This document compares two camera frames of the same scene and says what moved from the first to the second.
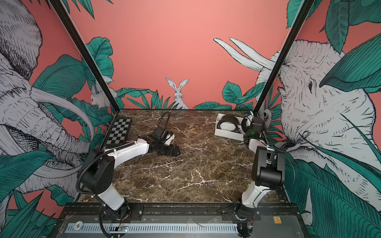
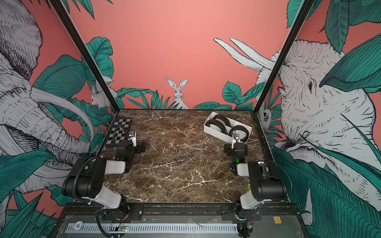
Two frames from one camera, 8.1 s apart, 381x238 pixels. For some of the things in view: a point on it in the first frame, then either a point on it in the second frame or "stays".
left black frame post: (64, 17) stays
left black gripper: (171, 151) → (139, 149)
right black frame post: (305, 9) stays
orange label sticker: (277, 219) stays
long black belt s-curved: (230, 118) → (222, 117)
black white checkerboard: (118, 133) stays
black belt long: (243, 125) → (239, 127)
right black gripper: (265, 129) → (229, 147)
